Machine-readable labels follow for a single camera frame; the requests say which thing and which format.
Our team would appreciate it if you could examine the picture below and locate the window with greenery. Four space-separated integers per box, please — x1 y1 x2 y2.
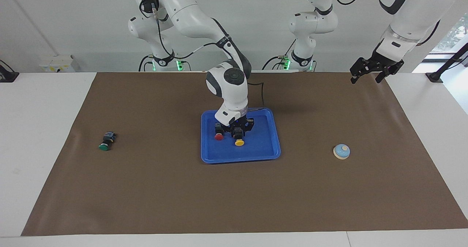
430 15 468 56

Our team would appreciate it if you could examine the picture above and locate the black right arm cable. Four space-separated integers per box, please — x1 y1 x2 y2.
150 0 265 110

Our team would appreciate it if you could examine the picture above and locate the light blue call bell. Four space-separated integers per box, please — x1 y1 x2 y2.
333 144 351 160

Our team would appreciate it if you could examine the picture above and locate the blue plastic tray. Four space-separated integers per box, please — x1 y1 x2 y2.
201 107 282 164

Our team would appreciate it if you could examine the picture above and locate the white power strip box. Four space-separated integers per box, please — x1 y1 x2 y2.
39 54 75 73

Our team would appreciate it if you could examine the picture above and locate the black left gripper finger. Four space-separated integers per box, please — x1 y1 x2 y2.
376 59 405 84
350 57 368 84

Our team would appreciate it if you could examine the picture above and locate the black stand with boom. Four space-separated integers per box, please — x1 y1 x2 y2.
425 42 468 83

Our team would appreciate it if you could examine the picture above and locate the black table clamp mount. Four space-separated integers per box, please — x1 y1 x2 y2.
0 60 19 83

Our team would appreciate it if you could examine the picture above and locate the brown table mat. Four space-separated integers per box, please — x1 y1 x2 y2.
21 72 468 236

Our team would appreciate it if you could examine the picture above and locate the black base cable bundle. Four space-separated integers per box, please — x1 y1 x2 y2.
262 39 297 71

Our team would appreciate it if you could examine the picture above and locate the green mushroom push button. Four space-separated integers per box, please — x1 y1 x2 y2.
99 132 117 152

